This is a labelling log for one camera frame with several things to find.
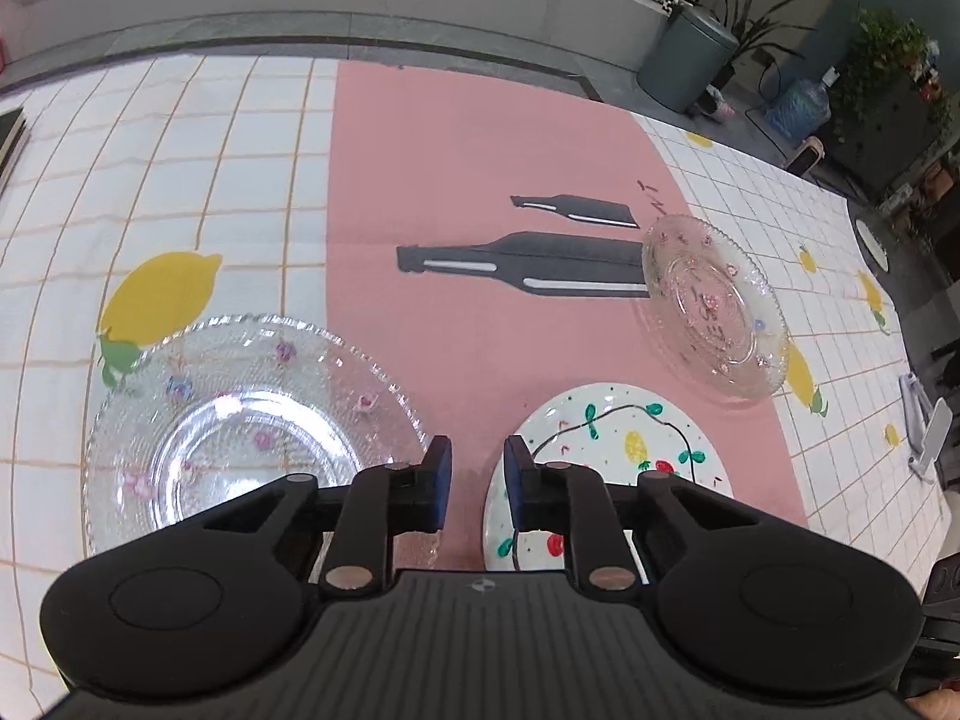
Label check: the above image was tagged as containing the dark cabinet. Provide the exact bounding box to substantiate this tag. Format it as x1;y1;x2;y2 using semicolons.
821;75;960;196

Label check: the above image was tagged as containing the black book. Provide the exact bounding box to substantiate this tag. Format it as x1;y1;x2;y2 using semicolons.
0;106;31;188

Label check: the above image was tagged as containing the blue water jug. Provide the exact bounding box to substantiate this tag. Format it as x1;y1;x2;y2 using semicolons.
765;75;833;140

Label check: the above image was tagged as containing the clear glass plate with stickers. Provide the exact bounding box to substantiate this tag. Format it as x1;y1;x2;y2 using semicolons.
82;313;428;560
641;214;790;400

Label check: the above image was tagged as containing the grey blue trash can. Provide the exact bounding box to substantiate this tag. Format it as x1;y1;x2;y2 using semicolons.
637;4;740;115

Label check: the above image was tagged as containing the checked lemon print tablecloth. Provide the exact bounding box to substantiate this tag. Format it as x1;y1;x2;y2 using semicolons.
0;52;953;698

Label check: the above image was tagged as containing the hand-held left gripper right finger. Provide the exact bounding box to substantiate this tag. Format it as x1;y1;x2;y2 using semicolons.
504;433;796;595

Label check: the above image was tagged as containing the potted long leaf plant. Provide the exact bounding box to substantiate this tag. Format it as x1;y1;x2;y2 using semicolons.
705;0;815;91

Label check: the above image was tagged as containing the white painted fruit plate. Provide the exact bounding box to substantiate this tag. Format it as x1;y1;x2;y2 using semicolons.
480;382;734;572

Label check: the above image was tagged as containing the white phone stand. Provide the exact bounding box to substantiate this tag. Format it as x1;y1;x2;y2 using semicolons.
898;371;955;475

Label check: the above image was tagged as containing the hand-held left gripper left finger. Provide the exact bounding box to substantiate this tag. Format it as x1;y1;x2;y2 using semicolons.
161;435;455;593

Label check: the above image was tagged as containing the green ivy plant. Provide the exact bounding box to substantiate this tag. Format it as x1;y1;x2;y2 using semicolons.
832;7;953;143

